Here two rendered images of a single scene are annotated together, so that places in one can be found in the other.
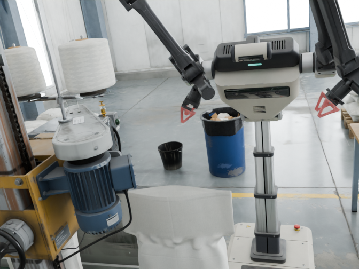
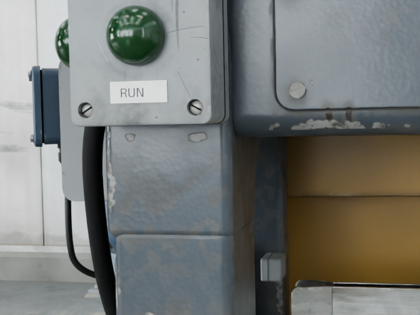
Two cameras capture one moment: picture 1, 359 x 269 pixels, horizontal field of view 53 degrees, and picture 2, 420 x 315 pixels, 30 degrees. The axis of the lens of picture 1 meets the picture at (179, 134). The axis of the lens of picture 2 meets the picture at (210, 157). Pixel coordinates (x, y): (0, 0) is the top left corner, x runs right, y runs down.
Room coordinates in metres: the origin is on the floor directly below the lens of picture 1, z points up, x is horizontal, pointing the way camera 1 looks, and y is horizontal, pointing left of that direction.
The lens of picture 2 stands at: (2.03, 0.32, 1.24)
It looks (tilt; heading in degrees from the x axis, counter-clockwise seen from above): 3 degrees down; 177
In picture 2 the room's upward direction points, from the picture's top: 1 degrees counter-clockwise
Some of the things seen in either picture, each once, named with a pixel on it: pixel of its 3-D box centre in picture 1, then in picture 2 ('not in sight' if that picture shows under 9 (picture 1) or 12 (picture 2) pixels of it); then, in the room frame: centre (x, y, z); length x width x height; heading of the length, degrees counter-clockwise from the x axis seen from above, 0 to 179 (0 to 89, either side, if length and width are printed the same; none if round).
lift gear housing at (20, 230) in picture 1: (13, 237); not in sight; (0.98, 0.56, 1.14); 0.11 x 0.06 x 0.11; 74
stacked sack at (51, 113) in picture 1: (62, 115); not in sight; (4.76, 1.55, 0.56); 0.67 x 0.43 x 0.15; 74
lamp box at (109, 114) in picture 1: (109, 122); (150, 40); (1.61, 0.32, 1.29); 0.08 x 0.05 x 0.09; 74
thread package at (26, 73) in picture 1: (20, 70); not in sight; (1.28, 0.52, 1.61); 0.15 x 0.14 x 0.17; 74
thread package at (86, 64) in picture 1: (87, 64); not in sight; (1.21, 0.27, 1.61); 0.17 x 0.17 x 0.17
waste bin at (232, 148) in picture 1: (225, 142); not in sight; (3.57, -0.47, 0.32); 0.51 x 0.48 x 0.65; 164
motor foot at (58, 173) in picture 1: (61, 180); not in sight; (1.06, 0.40, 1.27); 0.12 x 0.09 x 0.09; 164
